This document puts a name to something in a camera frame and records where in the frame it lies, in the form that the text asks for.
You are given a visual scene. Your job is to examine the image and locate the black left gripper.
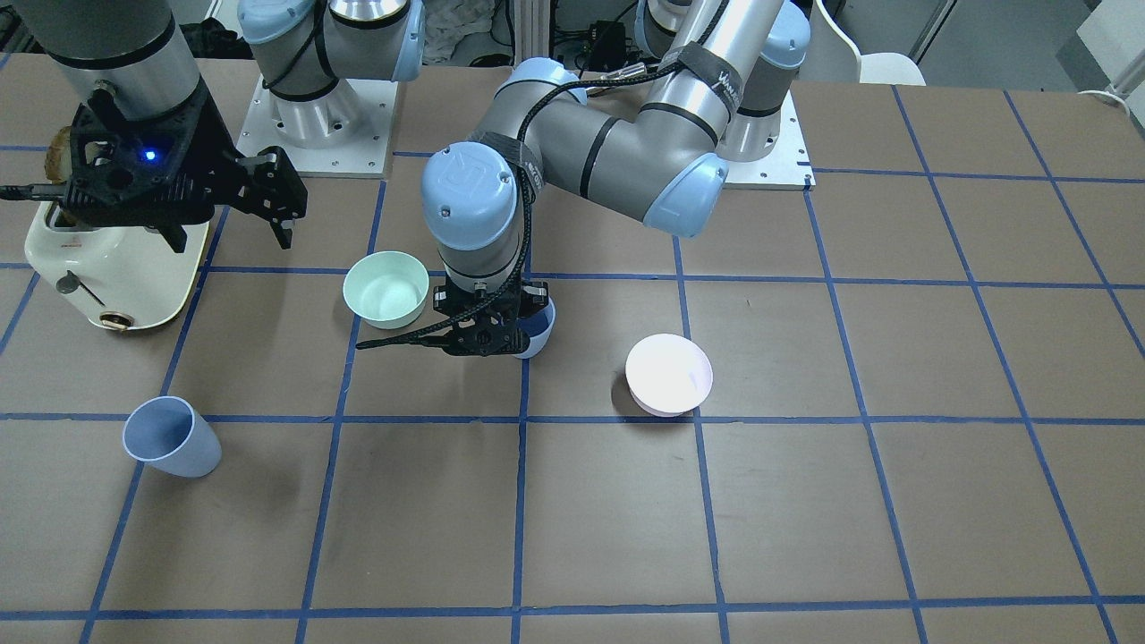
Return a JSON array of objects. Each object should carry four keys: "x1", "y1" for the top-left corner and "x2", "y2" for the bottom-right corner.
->
[{"x1": 433, "y1": 281, "x2": 548, "y2": 356}]

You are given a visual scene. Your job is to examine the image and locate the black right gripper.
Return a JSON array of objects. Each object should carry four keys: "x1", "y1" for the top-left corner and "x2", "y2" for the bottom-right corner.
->
[{"x1": 45, "y1": 83, "x2": 310, "y2": 253}]

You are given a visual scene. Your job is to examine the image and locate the blue cup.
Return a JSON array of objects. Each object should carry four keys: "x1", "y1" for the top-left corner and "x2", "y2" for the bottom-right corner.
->
[{"x1": 513, "y1": 298, "x2": 556, "y2": 360}]

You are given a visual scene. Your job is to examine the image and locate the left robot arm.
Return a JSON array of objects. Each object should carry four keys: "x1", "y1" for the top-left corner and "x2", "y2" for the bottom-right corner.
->
[{"x1": 394, "y1": 1, "x2": 812, "y2": 358}]

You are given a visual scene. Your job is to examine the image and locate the blue cup near right arm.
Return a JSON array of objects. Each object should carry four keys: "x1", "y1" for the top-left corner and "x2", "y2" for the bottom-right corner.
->
[{"x1": 123, "y1": 395, "x2": 222, "y2": 478}]

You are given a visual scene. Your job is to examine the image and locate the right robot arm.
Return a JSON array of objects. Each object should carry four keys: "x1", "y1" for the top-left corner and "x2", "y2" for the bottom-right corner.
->
[{"x1": 3, "y1": 1, "x2": 425, "y2": 253}]

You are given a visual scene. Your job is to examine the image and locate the mint green bowl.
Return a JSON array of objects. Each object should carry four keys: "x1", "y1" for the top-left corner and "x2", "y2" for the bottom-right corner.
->
[{"x1": 341, "y1": 251, "x2": 431, "y2": 330}]

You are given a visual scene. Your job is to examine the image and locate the cream white toaster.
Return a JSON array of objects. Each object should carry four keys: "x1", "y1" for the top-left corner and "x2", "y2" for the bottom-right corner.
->
[{"x1": 24, "y1": 201, "x2": 210, "y2": 331}]

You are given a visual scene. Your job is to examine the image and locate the pink bowl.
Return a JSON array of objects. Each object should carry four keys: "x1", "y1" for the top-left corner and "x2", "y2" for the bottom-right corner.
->
[{"x1": 624, "y1": 333, "x2": 713, "y2": 417}]

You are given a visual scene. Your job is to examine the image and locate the white chair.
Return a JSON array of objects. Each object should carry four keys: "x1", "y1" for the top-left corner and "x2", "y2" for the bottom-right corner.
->
[{"x1": 810, "y1": 0, "x2": 927, "y2": 87}]

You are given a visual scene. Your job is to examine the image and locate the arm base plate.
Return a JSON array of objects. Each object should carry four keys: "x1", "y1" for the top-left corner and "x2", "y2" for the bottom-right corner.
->
[
  {"x1": 236, "y1": 79, "x2": 401, "y2": 180},
  {"x1": 717, "y1": 91, "x2": 818, "y2": 191}
]

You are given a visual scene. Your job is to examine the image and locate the black cables bundle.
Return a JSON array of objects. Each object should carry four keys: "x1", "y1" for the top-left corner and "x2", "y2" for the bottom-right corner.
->
[{"x1": 555, "y1": 18, "x2": 640, "y2": 72}]

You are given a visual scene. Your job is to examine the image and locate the aluminium frame post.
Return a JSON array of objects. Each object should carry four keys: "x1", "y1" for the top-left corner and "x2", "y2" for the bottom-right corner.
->
[{"x1": 512, "y1": 0, "x2": 554, "y2": 64}]

